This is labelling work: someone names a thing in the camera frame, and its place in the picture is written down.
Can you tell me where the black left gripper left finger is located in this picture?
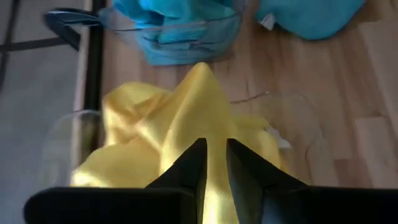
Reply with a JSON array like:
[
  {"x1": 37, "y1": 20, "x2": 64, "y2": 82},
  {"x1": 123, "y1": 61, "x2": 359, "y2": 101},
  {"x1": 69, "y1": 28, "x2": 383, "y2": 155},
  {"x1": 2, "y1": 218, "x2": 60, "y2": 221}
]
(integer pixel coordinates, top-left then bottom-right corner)
[{"x1": 23, "y1": 138, "x2": 208, "y2": 224}]

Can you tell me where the teal microfiber towel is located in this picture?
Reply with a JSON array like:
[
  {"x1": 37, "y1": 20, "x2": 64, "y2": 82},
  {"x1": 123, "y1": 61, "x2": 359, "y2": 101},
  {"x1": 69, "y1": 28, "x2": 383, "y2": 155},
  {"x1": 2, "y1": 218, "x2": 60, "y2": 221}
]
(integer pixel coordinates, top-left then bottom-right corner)
[{"x1": 136, "y1": 27, "x2": 240, "y2": 66}]

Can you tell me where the black table edge clamp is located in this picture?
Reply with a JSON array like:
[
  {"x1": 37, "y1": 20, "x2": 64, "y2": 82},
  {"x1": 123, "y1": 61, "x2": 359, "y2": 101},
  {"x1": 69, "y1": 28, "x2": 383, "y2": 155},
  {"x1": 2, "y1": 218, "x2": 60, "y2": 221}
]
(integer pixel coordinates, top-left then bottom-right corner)
[{"x1": 45, "y1": 7, "x2": 102, "y2": 52}]

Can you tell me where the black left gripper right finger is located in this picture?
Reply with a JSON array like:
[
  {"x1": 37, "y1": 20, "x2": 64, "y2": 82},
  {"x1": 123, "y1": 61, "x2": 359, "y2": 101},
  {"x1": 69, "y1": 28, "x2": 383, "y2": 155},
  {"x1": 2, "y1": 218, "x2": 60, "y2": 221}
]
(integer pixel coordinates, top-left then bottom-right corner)
[{"x1": 226, "y1": 138, "x2": 398, "y2": 224}]

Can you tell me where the blue microfiber towel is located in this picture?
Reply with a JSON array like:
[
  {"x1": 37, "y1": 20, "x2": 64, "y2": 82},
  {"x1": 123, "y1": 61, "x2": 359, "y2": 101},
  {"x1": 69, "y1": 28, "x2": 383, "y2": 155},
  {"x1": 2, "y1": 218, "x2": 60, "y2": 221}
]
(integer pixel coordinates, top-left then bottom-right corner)
[
  {"x1": 255, "y1": 0, "x2": 366, "y2": 41},
  {"x1": 113, "y1": 0, "x2": 243, "y2": 44}
]

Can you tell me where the clear plastic basket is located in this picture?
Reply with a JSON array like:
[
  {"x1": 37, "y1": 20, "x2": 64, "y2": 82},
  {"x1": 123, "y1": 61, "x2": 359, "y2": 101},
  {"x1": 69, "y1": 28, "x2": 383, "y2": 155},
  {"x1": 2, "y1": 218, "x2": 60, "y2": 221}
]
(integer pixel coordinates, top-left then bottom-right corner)
[
  {"x1": 99, "y1": 0, "x2": 246, "y2": 66},
  {"x1": 40, "y1": 88, "x2": 315, "y2": 190}
]

